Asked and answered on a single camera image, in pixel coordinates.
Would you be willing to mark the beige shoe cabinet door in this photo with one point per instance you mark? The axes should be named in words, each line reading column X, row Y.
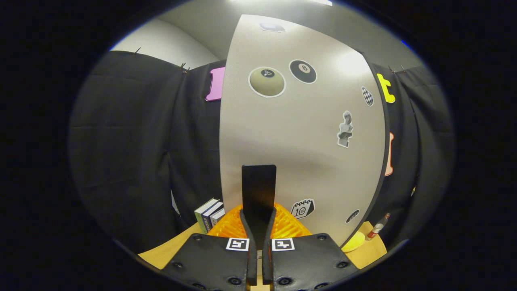
column 307, row 169

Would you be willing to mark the green and white book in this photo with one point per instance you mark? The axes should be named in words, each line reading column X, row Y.
column 200, row 216

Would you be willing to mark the small plastic bottle red label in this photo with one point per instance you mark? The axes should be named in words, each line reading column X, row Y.
column 376, row 229

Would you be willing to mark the dark blue book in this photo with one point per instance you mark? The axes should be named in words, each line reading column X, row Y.
column 210, row 216

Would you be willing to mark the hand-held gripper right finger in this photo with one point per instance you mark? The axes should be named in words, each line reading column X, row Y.
column 267, row 246

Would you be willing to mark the yellow round soft toy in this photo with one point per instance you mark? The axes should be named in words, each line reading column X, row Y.
column 354, row 242

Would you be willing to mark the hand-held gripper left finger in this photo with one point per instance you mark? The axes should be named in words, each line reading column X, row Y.
column 248, row 242

